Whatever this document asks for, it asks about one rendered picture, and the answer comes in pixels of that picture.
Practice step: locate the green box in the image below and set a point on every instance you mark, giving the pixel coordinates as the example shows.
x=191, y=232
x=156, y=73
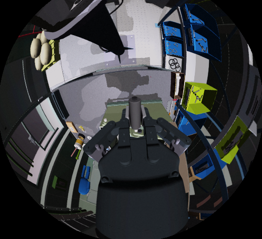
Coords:
x=59, y=183

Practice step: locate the tan small box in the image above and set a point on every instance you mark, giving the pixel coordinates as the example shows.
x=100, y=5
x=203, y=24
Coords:
x=71, y=126

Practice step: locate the tan cardboard box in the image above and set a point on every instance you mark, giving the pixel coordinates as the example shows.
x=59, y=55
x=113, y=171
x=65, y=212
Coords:
x=193, y=176

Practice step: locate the grey cylindrical shear pin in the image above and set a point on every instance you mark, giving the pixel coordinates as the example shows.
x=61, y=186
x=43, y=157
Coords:
x=135, y=111

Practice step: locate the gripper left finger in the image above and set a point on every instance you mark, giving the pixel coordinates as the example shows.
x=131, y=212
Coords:
x=110, y=132

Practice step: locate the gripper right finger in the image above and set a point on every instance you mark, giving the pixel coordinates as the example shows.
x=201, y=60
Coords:
x=163, y=128

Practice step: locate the yellow and white spool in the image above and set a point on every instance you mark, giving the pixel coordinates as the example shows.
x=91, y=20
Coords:
x=78, y=143

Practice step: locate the blue parts bin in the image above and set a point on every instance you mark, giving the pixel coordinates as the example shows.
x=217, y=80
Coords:
x=206, y=165
x=174, y=47
x=197, y=15
x=173, y=29
x=189, y=122
x=204, y=42

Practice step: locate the olive green chest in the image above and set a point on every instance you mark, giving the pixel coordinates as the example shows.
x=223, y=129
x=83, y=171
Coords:
x=114, y=111

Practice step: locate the cream oval fender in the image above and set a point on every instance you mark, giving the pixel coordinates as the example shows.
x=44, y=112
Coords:
x=35, y=48
x=39, y=36
x=45, y=53
x=44, y=38
x=38, y=64

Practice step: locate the dark round tin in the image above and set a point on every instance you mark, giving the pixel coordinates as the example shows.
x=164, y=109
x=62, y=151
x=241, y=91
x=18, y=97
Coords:
x=81, y=136

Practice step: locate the blue glove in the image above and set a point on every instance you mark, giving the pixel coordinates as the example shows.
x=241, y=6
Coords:
x=84, y=184

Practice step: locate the dark blue shelf unit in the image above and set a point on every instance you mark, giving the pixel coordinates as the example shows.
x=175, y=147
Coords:
x=211, y=147

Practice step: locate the green pen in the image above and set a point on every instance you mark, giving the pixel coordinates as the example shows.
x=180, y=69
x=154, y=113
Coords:
x=78, y=154

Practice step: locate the yellow-green crate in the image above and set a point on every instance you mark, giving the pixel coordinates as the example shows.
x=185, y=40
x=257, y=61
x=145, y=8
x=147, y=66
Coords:
x=53, y=54

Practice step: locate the grey cabinet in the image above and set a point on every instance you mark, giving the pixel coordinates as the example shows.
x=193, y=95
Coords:
x=26, y=138

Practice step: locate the white box with black rings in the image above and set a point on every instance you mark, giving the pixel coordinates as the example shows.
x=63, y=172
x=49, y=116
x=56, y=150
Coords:
x=173, y=63

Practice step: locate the grey bolted plate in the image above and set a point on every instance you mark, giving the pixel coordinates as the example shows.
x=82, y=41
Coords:
x=131, y=40

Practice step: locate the tan board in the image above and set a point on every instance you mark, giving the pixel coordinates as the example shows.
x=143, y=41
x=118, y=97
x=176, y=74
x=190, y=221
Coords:
x=184, y=173

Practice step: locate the yellow tag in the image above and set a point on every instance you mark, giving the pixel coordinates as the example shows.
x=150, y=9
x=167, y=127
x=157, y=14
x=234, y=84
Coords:
x=82, y=128

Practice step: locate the yellow-green parts bin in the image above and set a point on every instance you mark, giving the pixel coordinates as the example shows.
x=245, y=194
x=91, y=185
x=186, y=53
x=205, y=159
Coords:
x=199, y=97
x=231, y=140

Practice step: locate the red pencil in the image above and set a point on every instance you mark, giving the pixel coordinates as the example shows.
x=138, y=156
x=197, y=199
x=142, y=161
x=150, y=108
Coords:
x=73, y=152

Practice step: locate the brown open box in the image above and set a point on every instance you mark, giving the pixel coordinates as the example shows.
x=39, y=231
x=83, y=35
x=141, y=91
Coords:
x=177, y=85

